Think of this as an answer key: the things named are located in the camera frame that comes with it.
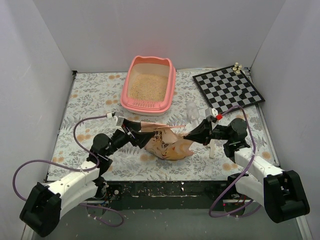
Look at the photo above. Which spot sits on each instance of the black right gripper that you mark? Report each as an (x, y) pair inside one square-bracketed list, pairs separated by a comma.
[(206, 130)]

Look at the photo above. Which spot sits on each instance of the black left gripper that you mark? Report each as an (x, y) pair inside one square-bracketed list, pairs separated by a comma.
[(132, 131)]

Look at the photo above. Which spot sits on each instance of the pink cat litter bag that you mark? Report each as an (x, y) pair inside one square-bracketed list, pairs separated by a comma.
[(166, 144)]

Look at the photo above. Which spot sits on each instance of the clear plastic scoop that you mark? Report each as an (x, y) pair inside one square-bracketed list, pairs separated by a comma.
[(193, 115)]

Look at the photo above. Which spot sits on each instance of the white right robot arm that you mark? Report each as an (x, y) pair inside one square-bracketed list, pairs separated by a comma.
[(280, 192)]

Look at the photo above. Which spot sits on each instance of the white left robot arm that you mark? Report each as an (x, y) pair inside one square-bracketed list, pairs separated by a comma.
[(46, 204)]

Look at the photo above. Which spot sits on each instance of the pink cat litter box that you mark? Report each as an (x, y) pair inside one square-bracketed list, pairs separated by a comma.
[(149, 86)]

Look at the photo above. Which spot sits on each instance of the black grey chessboard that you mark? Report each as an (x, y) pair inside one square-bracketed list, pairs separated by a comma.
[(221, 89)]

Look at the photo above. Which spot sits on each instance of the floral table mat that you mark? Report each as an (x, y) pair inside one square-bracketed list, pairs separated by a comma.
[(95, 94)]

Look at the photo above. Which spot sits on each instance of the black chess piece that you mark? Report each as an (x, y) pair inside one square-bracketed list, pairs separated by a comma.
[(242, 95)]

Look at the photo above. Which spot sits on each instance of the white plastic bracket piece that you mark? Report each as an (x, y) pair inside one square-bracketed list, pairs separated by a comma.
[(212, 148)]

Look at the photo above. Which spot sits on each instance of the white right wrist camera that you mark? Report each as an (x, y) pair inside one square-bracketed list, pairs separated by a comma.
[(212, 115)]

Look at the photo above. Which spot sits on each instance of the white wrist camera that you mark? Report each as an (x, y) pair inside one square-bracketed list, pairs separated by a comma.
[(116, 119), (212, 115)]

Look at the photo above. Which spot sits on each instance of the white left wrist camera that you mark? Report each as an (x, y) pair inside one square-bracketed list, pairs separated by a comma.
[(116, 119)]

